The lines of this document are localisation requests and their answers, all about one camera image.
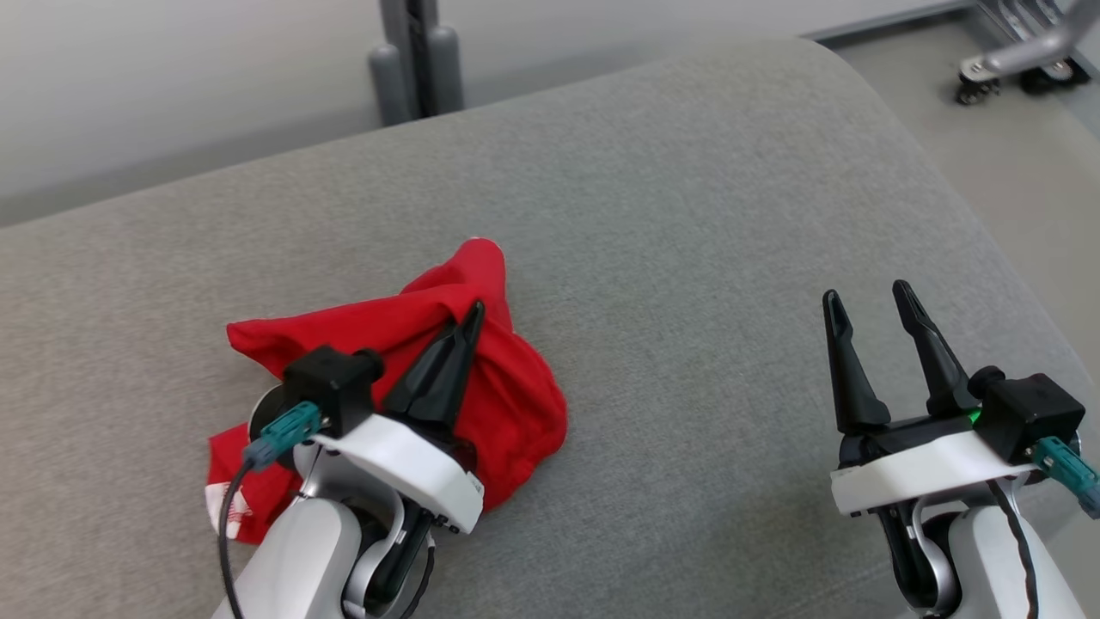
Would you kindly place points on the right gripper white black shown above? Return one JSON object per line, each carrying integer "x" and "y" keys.
{"x": 919, "y": 468}

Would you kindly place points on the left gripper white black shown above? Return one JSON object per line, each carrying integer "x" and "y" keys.
{"x": 412, "y": 468}

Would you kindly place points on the red shorts white stripes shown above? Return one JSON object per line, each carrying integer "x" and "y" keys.
{"x": 516, "y": 395}

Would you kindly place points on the right white grey robot arm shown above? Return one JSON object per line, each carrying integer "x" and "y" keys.
{"x": 988, "y": 572}

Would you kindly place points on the silver wheeled stand base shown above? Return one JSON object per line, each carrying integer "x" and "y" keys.
{"x": 1023, "y": 56}

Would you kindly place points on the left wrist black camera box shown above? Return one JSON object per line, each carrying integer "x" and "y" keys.
{"x": 331, "y": 387}

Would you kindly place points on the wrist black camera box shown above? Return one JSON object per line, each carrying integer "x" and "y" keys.
{"x": 331, "y": 387}
{"x": 1027, "y": 413}

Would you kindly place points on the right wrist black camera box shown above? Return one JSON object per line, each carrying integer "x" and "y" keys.
{"x": 1027, "y": 413}

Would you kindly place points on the grey metal partition post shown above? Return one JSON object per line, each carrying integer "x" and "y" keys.
{"x": 391, "y": 86}

